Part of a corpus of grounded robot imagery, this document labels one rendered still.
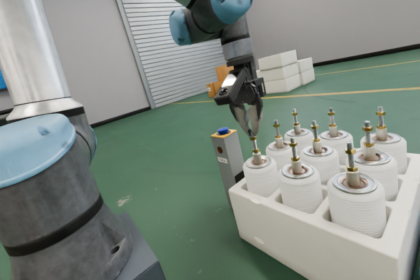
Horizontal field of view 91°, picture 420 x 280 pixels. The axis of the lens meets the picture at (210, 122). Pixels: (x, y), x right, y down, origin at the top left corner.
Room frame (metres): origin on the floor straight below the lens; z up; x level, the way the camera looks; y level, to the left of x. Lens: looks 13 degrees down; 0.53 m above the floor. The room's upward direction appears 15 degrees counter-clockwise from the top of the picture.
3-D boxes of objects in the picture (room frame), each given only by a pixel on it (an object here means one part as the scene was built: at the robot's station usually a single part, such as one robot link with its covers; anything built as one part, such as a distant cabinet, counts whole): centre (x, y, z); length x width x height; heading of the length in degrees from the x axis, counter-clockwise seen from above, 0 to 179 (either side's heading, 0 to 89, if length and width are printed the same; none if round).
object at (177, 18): (0.50, -0.03, 0.64); 0.11 x 0.11 x 0.08; 22
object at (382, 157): (0.43, -0.34, 0.25); 0.08 x 0.08 x 0.01
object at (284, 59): (3.12, -1.21, 0.45); 0.39 x 0.39 x 0.18; 34
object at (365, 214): (0.36, -0.25, 0.16); 0.10 x 0.10 x 0.18
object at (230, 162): (0.71, -0.04, 0.16); 0.07 x 0.07 x 0.31; 37
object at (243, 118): (0.57, -0.10, 0.38); 0.06 x 0.03 x 0.09; 141
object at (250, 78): (0.56, -0.12, 0.49); 0.09 x 0.08 x 0.12; 141
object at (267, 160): (0.55, -0.11, 0.25); 0.08 x 0.08 x 0.01
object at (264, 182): (0.55, -0.11, 0.16); 0.10 x 0.10 x 0.18
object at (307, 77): (3.35, -1.56, 0.09); 0.39 x 0.39 x 0.18; 37
